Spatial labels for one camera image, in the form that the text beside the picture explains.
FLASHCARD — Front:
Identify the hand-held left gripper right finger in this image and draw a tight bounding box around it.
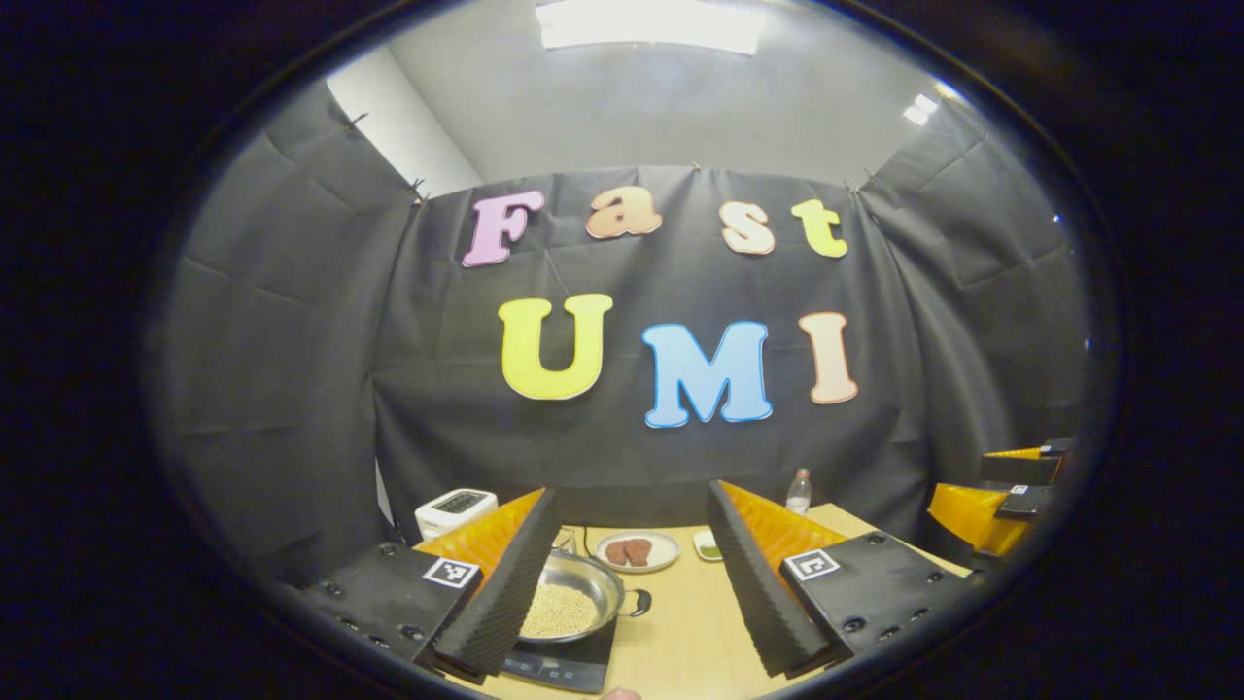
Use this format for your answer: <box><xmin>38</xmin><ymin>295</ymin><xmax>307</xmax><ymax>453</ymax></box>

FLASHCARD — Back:
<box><xmin>706</xmin><ymin>479</ymin><xmax>976</xmax><ymax>680</ymax></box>

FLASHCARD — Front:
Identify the white oval plate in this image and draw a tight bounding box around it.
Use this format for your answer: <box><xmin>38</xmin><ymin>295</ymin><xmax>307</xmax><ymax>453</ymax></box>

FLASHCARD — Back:
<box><xmin>594</xmin><ymin>530</ymin><xmax>683</xmax><ymax>575</ymax></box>

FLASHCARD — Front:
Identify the black induction cooktop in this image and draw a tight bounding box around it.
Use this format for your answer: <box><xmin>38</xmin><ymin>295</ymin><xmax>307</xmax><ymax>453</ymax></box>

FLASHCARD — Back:
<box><xmin>500</xmin><ymin>617</ymin><xmax>621</xmax><ymax>695</ymax></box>

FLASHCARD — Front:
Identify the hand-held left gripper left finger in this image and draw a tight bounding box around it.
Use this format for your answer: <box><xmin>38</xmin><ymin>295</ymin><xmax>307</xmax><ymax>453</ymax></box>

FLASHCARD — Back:
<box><xmin>299</xmin><ymin>487</ymin><xmax>564</xmax><ymax>682</ymax></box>

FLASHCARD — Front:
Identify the large ceiling light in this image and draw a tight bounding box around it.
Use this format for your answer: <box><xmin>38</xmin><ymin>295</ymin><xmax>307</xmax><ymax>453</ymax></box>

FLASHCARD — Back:
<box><xmin>535</xmin><ymin>0</ymin><xmax>766</xmax><ymax>56</ymax></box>

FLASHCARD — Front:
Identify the stainless steel pot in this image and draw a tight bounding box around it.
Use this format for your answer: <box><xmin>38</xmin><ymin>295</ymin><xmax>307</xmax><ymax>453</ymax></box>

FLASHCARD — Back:
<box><xmin>518</xmin><ymin>548</ymin><xmax>654</xmax><ymax>646</ymax></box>

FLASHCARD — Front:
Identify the pile of soybeans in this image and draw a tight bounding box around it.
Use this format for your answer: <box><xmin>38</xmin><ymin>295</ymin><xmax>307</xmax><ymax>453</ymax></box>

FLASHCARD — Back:
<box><xmin>522</xmin><ymin>582</ymin><xmax>601</xmax><ymax>639</ymax></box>

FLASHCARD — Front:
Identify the white toaster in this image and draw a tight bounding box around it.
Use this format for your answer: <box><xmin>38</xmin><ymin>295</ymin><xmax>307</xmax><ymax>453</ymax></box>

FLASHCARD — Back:
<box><xmin>414</xmin><ymin>488</ymin><xmax>500</xmax><ymax>542</ymax></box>

